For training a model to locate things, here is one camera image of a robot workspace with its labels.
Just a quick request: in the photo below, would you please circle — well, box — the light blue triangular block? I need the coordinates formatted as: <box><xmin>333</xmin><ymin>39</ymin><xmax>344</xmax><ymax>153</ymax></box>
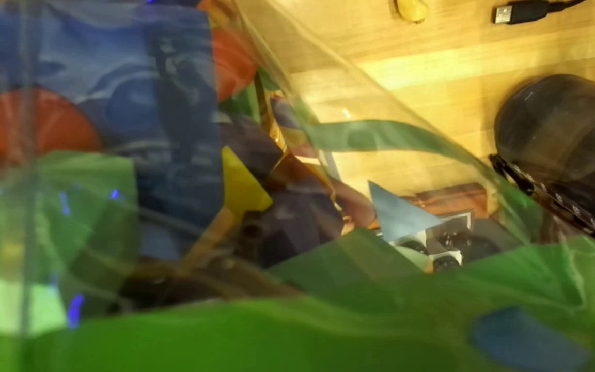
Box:
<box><xmin>368</xmin><ymin>179</ymin><xmax>444</xmax><ymax>243</ymax></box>

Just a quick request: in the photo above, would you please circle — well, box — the yellow triangular foam block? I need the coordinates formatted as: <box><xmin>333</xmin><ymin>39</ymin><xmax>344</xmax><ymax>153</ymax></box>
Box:
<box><xmin>219</xmin><ymin>144</ymin><xmax>275</xmax><ymax>215</ymax></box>

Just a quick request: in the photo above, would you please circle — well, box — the large blue foam block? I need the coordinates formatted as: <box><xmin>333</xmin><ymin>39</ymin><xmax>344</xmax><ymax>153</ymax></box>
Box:
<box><xmin>0</xmin><ymin>0</ymin><xmax>219</xmax><ymax>243</ymax></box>

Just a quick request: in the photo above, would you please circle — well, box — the black USB plug cable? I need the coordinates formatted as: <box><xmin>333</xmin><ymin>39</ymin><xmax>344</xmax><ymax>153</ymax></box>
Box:
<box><xmin>492</xmin><ymin>0</ymin><xmax>585</xmax><ymax>26</ymax></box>

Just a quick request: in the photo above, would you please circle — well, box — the small yellow wooden crumb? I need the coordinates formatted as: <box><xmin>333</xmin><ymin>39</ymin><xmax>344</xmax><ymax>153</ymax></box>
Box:
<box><xmin>390</xmin><ymin>0</ymin><xmax>433</xmax><ymax>25</ymax></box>

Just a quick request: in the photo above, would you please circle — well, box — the dark glass jar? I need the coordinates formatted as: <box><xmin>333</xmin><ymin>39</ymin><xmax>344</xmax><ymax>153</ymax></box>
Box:
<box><xmin>492</xmin><ymin>73</ymin><xmax>595</xmax><ymax>255</ymax></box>

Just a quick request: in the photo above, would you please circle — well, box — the clear tub of toys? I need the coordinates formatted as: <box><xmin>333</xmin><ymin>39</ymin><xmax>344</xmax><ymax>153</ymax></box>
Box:
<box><xmin>0</xmin><ymin>0</ymin><xmax>595</xmax><ymax>372</ymax></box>

